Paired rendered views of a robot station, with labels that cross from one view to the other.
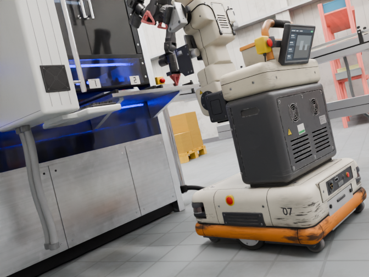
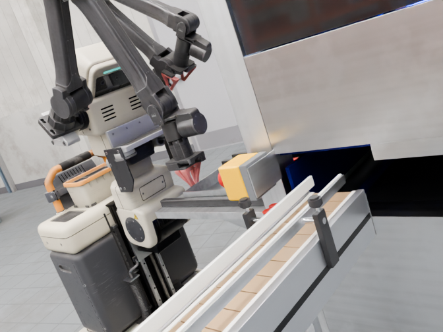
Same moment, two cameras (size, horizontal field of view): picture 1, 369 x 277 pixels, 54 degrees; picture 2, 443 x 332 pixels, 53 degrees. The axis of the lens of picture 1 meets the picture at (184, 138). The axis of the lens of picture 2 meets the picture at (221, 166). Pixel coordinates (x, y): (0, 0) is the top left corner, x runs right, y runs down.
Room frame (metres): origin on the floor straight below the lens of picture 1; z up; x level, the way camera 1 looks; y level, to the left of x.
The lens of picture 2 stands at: (3.62, 0.07, 1.25)
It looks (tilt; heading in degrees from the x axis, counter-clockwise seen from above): 14 degrees down; 181
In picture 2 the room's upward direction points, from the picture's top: 19 degrees counter-clockwise
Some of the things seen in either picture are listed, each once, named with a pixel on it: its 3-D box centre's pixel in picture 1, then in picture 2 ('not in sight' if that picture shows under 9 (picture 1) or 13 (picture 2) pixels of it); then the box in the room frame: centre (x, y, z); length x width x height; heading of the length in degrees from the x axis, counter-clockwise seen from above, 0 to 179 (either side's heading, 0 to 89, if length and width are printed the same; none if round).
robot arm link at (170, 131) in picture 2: (171, 59); (175, 129); (2.41, -0.03, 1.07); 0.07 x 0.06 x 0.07; 51
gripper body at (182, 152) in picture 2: (173, 67); (181, 150); (2.41, -0.03, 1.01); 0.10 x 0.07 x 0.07; 46
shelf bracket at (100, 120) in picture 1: (107, 114); not in sight; (2.16, 0.42, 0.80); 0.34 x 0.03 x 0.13; 46
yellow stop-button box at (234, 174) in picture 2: (158, 82); (246, 176); (2.78, 0.10, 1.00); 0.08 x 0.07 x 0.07; 46
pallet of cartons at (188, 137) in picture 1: (160, 142); not in sight; (6.72, 0.45, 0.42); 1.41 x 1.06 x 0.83; 59
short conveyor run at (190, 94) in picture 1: (173, 92); (223, 310); (3.09, 0.00, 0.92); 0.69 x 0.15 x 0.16; 136
